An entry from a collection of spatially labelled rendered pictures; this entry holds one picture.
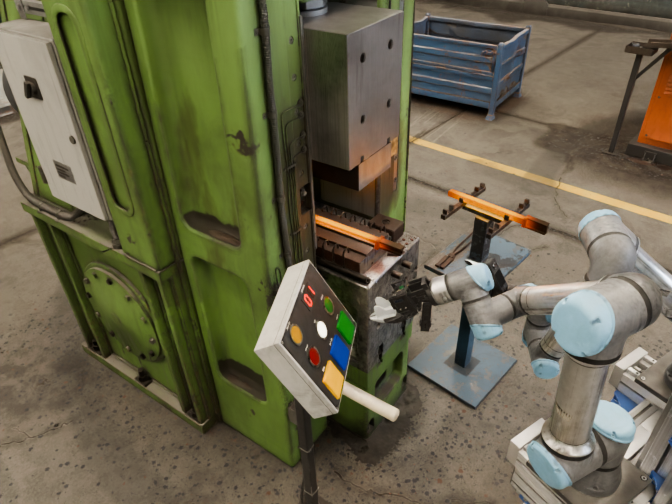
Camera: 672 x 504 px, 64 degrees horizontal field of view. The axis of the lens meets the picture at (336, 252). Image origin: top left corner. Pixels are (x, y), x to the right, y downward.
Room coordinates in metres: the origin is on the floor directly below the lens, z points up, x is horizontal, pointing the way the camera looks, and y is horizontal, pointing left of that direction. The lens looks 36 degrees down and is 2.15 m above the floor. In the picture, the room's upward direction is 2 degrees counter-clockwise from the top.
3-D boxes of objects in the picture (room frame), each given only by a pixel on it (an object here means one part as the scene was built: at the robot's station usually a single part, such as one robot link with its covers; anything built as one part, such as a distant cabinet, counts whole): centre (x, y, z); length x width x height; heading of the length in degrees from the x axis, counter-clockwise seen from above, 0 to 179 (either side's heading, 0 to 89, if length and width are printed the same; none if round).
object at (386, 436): (1.57, -0.18, 0.01); 0.58 x 0.39 x 0.01; 143
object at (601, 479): (0.79, -0.64, 0.87); 0.15 x 0.15 x 0.10
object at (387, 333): (1.77, 0.00, 0.69); 0.56 x 0.38 x 0.45; 53
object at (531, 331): (1.24, -0.64, 0.88); 0.11 x 0.08 x 0.11; 172
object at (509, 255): (1.89, -0.63, 0.69); 0.40 x 0.30 x 0.02; 135
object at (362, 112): (1.75, 0.00, 1.56); 0.42 x 0.39 x 0.40; 53
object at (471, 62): (5.64, -1.33, 0.36); 1.20 x 0.80 x 0.72; 53
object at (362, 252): (1.72, 0.03, 0.96); 0.42 x 0.20 x 0.09; 53
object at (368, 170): (1.72, 0.03, 1.32); 0.42 x 0.20 x 0.10; 53
